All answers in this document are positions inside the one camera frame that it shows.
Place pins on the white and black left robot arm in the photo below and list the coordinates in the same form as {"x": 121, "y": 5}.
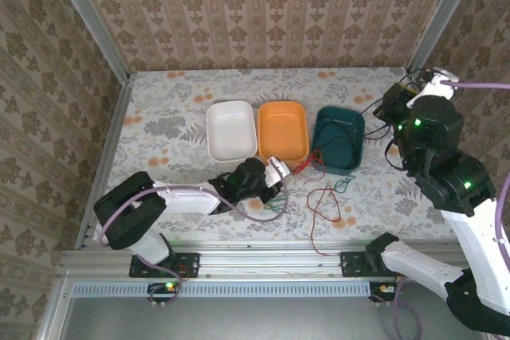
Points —
{"x": 179, "y": 198}

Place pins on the teal plastic tray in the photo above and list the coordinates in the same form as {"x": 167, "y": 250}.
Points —
{"x": 350, "y": 117}

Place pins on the white plastic tray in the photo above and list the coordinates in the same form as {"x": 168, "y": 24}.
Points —
{"x": 231, "y": 133}

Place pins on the orange plastic tray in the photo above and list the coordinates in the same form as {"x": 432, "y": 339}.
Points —
{"x": 283, "y": 133}

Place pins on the floral tablecloth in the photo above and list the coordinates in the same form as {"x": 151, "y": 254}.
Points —
{"x": 179, "y": 97}

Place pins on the grey metal lower shelf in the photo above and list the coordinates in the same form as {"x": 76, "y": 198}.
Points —
{"x": 259, "y": 320}

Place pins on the aluminium frame rail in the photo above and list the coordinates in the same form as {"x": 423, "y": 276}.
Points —
{"x": 259, "y": 260}

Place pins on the aluminium frame post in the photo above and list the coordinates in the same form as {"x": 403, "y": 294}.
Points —
{"x": 89, "y": 17}
{"x": 442, "y": 17}

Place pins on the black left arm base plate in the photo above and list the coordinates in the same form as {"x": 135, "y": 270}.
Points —
{"x": 191, "y": 264}

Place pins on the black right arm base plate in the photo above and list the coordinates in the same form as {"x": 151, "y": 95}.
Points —
{"x": 350, "y": 264}

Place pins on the aluminium side rail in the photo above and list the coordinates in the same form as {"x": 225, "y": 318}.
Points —
{"x": 112, "y": 137}

